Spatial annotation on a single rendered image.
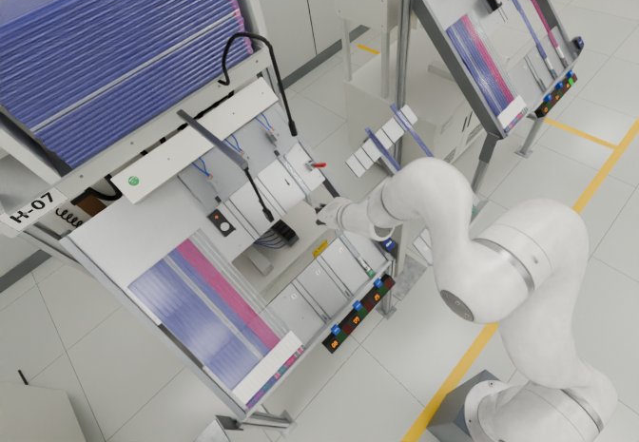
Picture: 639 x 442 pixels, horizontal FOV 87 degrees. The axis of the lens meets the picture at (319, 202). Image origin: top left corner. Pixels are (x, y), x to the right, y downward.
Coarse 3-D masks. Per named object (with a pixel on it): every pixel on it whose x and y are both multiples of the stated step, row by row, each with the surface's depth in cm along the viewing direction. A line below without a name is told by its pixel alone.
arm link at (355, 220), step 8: (368, 200) 90; (352, 208) 91; (360, 208) 89; (344, 216) 92; (352, 216) 89; (360, 216) 86; (344, 224) 93; (352, 224) 89; (360, 224) 86; (368, 224) 83; (352, 232) 93; (360, 232) 87; (368, 232) 84; (376, 232) 83; (384, 232) 84; (392, 232) 86
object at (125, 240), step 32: (288, 160) 109; (160, 192) 94; (288, 192) 108; (96, 224) 88; (128, 224) 91; (160, 224) 94; (192, 224) 97; (256, 224) 104; (96, 256) 88; (128, 256) 91; (160, 256) 94; (160, 320) 93
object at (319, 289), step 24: (336, 240) 114; (360, 240) 118; (312, 264) 111; (336, 264) 114; (360, 264) 118; (288, 288) 107; (312, 288) 111; (336, 288) 114; (288, 312) 107; (312, 312) 110; (336, 312) 114; (312, 336) 110
